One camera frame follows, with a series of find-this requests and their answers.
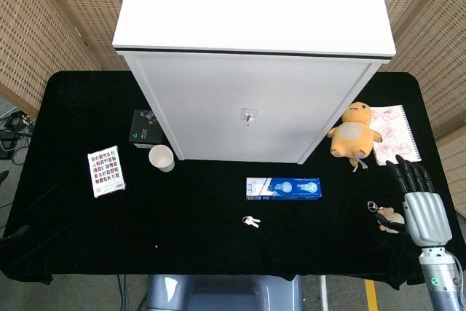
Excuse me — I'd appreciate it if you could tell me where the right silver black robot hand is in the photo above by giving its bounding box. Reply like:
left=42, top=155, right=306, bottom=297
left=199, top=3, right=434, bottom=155
left=376, top=154, right=454, bottom=248

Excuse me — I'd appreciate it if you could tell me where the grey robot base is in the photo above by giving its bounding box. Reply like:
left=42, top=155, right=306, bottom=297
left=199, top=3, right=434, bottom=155
left=140, top=273, right=305, bottom=311

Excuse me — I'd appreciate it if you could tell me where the cabinet lock with key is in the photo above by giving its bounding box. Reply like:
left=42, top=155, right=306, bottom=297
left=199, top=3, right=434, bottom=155
left=240, top=107, right=256, bottom=127

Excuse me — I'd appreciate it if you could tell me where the white cabinet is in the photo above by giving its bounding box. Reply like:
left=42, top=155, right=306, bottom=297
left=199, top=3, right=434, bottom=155
left=111, top=0, right=397, bottom=165

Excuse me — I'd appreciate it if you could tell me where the spiral notebook with red drawings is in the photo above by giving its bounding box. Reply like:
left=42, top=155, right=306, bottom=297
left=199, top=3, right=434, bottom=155
left=369, top=104, right=424, bottom=167

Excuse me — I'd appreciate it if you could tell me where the yellow floor tape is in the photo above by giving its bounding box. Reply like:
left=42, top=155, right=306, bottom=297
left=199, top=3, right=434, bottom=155
left=365, top=280, right=380, bottom=311

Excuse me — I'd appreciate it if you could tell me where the white box with patterned squares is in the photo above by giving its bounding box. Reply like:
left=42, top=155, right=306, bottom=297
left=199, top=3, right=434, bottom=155
left=87, top=145, right=127, bottom=199

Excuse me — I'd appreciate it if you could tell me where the yellow plush toy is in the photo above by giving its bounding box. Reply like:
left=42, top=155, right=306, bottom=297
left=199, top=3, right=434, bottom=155
left=327, top=101, right=384, bottom=173

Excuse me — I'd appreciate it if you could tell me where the white table leg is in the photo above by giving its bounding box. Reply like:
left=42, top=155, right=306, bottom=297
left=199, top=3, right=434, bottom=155
left=319, top=275, right=330, bottom=311

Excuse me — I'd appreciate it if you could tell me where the blue white toothpaste box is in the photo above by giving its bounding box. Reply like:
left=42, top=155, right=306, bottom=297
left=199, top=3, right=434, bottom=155
left=245, top=177, right=323, bottom=202

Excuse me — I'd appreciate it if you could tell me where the black product box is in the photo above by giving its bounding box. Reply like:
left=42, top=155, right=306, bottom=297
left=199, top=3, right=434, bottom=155
left=128, top=109, right=164, bottom=149

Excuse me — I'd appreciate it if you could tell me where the woven rattan screen panel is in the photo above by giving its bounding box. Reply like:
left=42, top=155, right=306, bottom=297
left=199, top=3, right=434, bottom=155
left=374, top=0, right=466, bottom=218
left=0, top=0, right=134, bottom=119

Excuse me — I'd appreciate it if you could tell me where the white paper cup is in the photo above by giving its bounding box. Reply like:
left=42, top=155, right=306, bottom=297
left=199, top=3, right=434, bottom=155
left=148, top=144, right=175, bottom=173

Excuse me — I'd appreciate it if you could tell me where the black tablecloth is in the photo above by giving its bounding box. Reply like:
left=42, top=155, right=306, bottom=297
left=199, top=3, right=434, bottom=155
left=0, top=70, right=460, bottom=287

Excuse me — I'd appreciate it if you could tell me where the small brown bear keychain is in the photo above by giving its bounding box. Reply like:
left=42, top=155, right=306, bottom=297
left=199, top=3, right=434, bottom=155
left=366, top=200, right=406, bottom=234

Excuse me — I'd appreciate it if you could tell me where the bundle of floor cables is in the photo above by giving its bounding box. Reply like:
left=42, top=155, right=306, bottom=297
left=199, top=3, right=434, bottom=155
left=0, top=106, right=36, bottom=166

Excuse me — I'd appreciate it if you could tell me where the blue cable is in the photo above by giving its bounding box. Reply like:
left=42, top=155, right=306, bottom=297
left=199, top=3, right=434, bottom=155
left=115, top=274, right=127, bottom=311

